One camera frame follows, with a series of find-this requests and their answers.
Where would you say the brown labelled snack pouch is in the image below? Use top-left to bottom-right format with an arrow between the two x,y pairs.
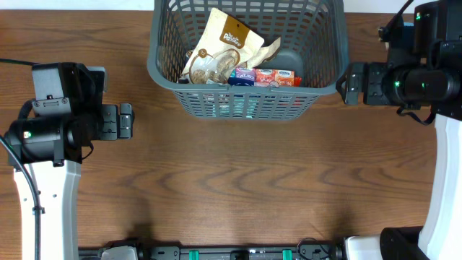
179,8 -> 264,85

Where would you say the grey plastic basket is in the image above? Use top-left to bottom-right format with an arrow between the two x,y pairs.
147,0 -> 349,121

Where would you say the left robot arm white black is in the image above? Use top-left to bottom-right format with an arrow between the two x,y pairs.
1,62 -> 139,259

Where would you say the beige paper pouch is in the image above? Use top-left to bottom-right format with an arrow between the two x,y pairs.
242,37 -> 282,69

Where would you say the colourful tissue multipack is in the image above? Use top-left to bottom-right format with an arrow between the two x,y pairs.
227,68 -> 296,87

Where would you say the mint green wipes packet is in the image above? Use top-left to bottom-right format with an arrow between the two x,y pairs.
217,96 -> 259,118

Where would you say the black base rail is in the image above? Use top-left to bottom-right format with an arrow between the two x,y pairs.
78,238 -> 346,260

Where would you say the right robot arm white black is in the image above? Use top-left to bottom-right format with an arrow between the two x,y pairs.
332,0 -> 461,259

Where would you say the orange pasta package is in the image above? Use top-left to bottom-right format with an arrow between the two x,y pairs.
294,77 -> 302,87

